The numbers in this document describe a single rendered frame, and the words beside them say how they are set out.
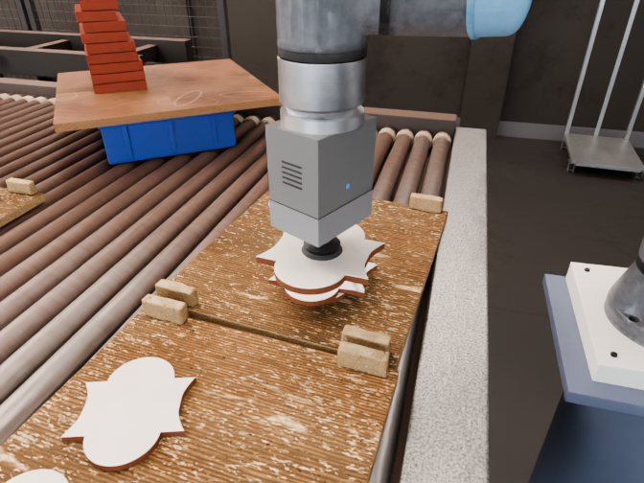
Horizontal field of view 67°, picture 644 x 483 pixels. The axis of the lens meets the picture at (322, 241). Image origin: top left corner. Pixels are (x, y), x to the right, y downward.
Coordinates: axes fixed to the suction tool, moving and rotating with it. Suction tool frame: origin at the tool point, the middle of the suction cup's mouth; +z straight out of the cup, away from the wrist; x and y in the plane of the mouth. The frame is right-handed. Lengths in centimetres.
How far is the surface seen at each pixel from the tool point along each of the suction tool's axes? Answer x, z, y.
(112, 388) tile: -12.9, 12.5, 19.8
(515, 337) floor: -8, 107, -129
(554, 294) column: 16.0, 19.9, -39.2
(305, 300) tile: -5.1, 9.9, -2.7
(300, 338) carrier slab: -3.4, 13.3, 0.2
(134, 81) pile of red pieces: -88, 1, -31
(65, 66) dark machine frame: -159, 9, -45
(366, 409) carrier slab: 9.3, 13.3, 3.6
